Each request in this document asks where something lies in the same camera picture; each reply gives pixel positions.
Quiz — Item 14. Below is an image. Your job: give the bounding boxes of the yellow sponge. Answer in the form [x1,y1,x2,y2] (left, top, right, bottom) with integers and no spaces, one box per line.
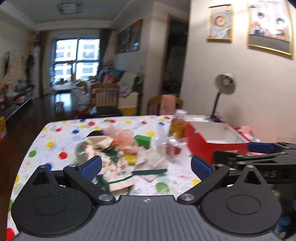
[125,154,138,165]

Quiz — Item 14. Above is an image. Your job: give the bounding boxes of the green sponge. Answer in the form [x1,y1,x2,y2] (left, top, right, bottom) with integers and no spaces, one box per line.
[134,135,152,147]

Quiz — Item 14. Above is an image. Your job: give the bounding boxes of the dark framed wall pictures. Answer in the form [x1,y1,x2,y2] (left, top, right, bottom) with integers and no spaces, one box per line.
[117,19,142,54]

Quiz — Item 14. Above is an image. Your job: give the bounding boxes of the black cap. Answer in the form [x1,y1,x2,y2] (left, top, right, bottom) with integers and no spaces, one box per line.
[87,130,104,139]

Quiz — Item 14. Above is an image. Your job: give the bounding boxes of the beige hanging cloth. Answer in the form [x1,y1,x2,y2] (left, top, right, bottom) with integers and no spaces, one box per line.
[3,50,28,86]

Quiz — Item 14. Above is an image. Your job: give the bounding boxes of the ceiling light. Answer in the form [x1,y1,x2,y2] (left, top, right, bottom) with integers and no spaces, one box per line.
[57,2,82,15]

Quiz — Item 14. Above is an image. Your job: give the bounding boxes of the framed kitchen scene picture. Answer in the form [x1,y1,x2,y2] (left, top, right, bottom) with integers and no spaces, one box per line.
[247,0,293,56]

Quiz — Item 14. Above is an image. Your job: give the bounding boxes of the mint green cup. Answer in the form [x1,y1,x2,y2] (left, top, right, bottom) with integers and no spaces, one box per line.
[75,141,89,163]

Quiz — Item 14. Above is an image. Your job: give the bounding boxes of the printed white cloth bag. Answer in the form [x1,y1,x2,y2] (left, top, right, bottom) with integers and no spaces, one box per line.
[83,137,168,193]

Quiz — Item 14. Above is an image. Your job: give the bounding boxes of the white low table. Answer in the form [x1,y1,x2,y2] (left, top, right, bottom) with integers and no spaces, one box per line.
[51,81,78,92]

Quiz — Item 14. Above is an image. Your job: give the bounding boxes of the wooden chair dark seat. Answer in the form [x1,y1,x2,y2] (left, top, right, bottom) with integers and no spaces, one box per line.
[89,83,123,117]

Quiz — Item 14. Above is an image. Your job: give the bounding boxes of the white cloth bundle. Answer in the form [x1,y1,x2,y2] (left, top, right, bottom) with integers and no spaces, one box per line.
[72,89,90,110]

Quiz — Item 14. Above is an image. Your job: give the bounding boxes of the low shelf unit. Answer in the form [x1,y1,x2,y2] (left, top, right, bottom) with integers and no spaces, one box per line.
[0,86,35,121]

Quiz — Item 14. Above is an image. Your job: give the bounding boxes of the framed food picture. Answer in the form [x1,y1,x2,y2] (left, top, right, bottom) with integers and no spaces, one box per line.
[206,4,233,42]

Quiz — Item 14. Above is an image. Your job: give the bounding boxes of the silver desk lamp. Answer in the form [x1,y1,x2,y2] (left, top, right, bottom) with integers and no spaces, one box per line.
[207,73,237,121]

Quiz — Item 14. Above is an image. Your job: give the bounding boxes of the polka dot tablecloth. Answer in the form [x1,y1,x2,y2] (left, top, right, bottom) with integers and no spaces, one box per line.
[6,115,222,241]

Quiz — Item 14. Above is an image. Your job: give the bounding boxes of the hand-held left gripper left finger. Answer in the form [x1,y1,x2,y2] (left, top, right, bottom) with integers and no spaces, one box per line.
[28,156,116,205]

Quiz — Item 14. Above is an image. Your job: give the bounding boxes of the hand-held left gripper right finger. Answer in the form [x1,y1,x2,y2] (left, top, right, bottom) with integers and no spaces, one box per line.
[177,156,270,205]

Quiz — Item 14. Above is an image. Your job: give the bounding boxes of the red shoe box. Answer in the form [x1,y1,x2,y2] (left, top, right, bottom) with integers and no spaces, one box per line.
[185,120,255,164]

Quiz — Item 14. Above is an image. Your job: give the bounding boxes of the grey curtain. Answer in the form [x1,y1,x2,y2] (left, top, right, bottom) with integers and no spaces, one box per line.
[39,31,50,95]
[98,29,111,77]

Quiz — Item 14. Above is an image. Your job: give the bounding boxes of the clear plastic bag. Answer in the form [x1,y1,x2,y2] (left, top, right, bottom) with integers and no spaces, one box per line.
[153,123,188,149]

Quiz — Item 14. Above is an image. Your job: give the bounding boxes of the large window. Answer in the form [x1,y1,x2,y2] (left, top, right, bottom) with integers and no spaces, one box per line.
[50,38,101,85]

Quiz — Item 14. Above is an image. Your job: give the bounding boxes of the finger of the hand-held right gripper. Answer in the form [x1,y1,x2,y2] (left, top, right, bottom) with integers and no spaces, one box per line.
[213,150,289,165]
[246,142,296,154]

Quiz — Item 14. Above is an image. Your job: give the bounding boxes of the pink towel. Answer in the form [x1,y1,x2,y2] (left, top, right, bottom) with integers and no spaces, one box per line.
[160,95,178,116]

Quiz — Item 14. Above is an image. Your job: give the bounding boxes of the peach mesh cloth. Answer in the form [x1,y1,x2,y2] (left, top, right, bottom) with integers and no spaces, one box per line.
[103,126,139,154]

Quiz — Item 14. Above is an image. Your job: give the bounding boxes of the sofa with cream cover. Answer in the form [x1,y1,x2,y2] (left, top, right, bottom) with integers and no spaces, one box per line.
[97,68,144,109]

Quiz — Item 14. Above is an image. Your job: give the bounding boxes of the amber drink bottle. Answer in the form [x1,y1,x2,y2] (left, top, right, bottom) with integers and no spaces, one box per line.
[169,109,188,139]

